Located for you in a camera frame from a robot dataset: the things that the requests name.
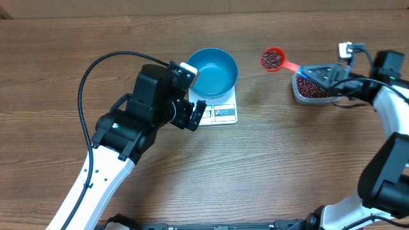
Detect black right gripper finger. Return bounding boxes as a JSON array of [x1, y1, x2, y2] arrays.
[[303, 75, 337, 96], [300, 63, 339, 80]]

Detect orange scoop with blue handle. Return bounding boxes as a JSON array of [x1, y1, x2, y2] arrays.
[[261, 47, 307, 78]]

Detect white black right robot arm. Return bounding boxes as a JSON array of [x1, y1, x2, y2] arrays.
[[290, 50, 408, 229]]

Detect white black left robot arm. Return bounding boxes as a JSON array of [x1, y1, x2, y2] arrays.
[[48, 62, 206, 229]]

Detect white digital kitchen scale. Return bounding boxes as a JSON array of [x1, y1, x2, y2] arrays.
[[189, 88, 238, 126]]

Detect blue bowl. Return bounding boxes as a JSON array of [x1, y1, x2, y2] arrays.
[[187, 48, 238, 99]]

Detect clear plastic container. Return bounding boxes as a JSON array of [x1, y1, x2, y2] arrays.
[[291, 73, 342, 105]]

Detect red beans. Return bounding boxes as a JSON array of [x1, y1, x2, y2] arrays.
[[296, 75, 330, 98]]

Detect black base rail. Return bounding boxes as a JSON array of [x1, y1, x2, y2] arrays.
[[95, 213, 307, 230]]

